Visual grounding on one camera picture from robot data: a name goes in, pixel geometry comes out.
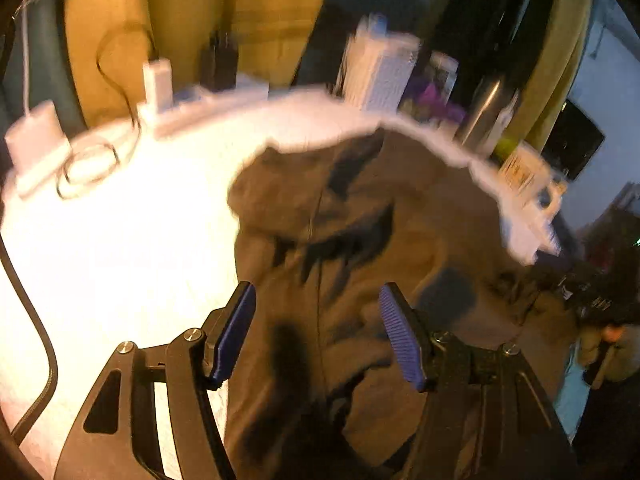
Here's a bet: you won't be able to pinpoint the black screen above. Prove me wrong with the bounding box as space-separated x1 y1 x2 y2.
542 100 606 183

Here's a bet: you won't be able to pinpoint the thin black cable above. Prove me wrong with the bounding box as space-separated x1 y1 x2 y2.
56 20 161 201

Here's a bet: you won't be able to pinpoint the white charger block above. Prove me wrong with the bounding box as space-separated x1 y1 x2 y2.
142 59 173 111

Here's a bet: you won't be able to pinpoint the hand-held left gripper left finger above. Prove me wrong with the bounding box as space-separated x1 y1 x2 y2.
52 281 258 480

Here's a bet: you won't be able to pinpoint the white mug with yellow print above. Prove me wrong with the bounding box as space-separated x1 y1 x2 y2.
497 142 568 216

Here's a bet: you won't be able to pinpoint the olive brown pants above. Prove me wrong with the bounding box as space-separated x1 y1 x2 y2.
222 127 581 480

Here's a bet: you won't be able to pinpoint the olive yellow curtain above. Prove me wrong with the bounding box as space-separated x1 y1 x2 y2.
520 0 596 153

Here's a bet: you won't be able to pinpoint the teal curtain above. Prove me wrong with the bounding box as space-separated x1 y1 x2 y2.
0 0 86 136

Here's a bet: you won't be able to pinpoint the white perforated basket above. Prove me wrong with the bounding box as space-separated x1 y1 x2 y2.
335 14 420 113

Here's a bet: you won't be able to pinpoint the black power adapter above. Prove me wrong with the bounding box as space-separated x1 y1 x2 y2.
200 32 221 92
218 30 239 92

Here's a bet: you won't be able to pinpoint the white power strip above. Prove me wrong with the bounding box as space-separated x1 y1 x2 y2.
137 77 271 141

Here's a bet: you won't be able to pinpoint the thick black braided cable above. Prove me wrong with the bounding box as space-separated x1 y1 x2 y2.
0 235 59 446

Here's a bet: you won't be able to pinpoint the purple packet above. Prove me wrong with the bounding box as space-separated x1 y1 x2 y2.
400 52 468 131

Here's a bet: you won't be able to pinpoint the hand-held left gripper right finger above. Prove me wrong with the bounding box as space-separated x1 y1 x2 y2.
378 282 576 480

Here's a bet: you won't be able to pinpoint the metal bottle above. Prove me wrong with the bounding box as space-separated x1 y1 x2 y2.
455 75 521 153

